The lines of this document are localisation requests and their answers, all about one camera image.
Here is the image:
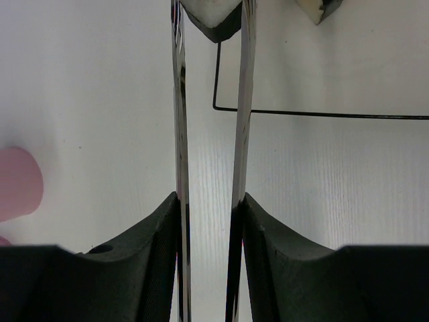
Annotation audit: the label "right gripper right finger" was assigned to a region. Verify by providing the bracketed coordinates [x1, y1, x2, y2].
[241, 195, 428, 321]

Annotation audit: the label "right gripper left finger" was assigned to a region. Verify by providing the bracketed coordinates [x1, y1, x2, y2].
[1, 193, 180, 321]

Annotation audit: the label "sushi roll piece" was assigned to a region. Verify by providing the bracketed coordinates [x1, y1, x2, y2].
[181, 0, 243, 44]
[296, 0, 343, 25]

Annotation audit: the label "metal tongs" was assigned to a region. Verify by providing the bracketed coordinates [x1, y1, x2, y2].
[169, 0, 259, 322]

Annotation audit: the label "pink lunch box lid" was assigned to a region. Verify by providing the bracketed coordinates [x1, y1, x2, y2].
[0, 237, 11, 246]

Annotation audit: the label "pink cylindrical lunch box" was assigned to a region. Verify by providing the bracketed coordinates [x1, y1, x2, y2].
[1, 147, 44, 221]

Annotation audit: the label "white square plate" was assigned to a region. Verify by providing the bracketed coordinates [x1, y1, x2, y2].
[212, 0, 429, 119]

